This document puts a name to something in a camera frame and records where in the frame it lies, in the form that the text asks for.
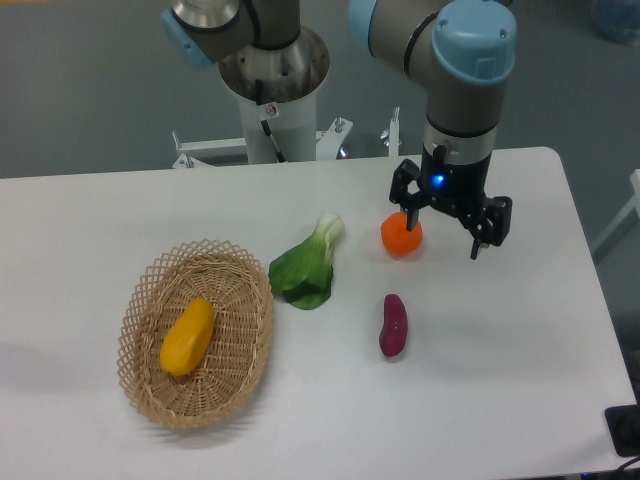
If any black device at table edge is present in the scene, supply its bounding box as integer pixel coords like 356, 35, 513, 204
604, 404, 639, 457

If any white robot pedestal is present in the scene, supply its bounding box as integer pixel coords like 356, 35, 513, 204
218, 24, 331, 165

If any black cable on pedestal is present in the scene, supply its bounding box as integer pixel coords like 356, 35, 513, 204
255, 79, 288, 164

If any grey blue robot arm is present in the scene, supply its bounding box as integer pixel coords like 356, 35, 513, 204
161, 1, 517, 250

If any yellow mango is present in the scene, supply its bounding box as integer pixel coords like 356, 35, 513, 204
159, 298, 216, 376

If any orange fruit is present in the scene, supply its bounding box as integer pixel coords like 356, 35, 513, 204
380, 212, 423, 257

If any woven wicker basket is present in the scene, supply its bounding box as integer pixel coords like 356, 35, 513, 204
117, 239, 273, 429

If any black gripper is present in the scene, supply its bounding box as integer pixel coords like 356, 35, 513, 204
389, 147, 513, 260

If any purple sweet potato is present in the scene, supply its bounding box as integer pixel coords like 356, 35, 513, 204
379, 294, 408, 358

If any green bok choy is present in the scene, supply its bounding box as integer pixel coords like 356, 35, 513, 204
268, 212, 345, 310

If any blue object top right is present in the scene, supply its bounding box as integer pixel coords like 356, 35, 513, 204
591, 0, 639, 46

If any white frame at right edge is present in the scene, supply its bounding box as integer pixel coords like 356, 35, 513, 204
590, 169, 639, 264

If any white metal base frame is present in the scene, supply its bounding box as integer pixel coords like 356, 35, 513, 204
171, 106, 404, 169

